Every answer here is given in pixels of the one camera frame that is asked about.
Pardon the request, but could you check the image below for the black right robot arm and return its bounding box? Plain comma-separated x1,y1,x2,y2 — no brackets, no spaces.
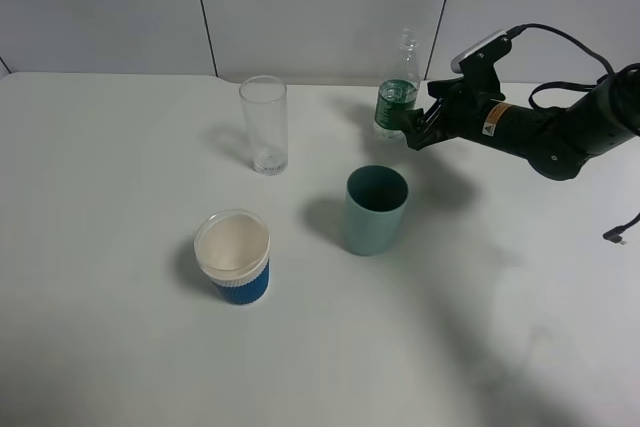
392,64,639,181

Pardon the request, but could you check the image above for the tall clear glass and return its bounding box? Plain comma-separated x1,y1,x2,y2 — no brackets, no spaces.
239,75,288,176

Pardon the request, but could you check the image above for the clear green-label water bottle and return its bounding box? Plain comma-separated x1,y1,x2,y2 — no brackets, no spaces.
374,29,422,139

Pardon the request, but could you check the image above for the teal plastic cup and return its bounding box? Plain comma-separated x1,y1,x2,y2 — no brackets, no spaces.
344,165,409,256

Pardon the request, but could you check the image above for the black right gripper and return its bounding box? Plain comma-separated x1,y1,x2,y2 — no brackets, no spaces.
395,68,545,150

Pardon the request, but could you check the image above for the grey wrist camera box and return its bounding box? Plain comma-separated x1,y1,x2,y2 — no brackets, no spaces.
450,30,512,75

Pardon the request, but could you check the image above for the blue white ribbed cup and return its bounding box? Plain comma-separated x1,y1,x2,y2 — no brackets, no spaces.
193,209,271,305

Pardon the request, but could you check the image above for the black cable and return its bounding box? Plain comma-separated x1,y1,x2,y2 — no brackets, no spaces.
505,23,640,247

